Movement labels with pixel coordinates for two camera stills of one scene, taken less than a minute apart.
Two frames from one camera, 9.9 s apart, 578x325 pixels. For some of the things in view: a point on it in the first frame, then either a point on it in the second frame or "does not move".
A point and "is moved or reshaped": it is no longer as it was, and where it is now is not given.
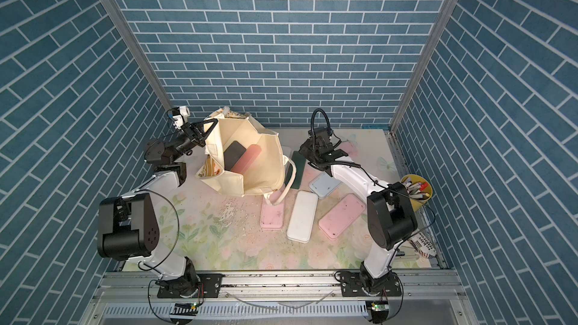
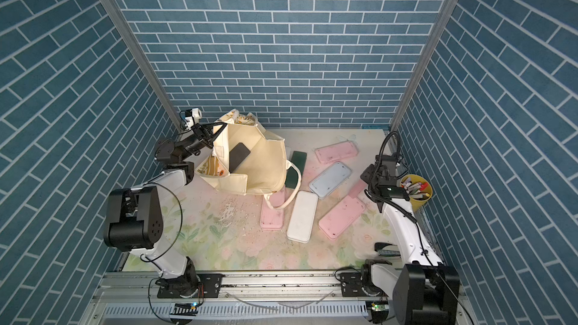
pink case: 341,217 does not move
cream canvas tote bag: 245,158 is moved or reshaped
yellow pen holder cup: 418,189 does not move
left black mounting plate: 210,286 does not move
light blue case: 323,185 does not move
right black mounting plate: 352,285 does not move
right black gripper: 305,150 -> 367,173
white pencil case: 302,216 does not move
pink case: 272,216 does not move
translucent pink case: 247,159 is moved or reshaped
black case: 232,154 is moved or reshaped
